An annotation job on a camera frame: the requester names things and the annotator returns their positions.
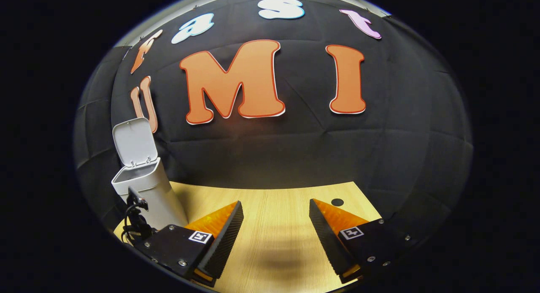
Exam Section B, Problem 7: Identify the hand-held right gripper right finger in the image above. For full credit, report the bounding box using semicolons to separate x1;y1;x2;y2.
309;199;427;285

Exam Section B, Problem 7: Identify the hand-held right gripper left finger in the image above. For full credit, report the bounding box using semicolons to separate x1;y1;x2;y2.
134;201;244;288

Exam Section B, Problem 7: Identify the white desktop garbage bin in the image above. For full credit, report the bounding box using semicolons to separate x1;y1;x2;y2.
111;117;189;230

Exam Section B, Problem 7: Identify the wooden desktop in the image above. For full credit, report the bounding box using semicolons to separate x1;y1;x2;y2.
113;181;382;293

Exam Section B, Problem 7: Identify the black backdrop cloth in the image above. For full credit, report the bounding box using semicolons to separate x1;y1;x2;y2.
73;0;474;226

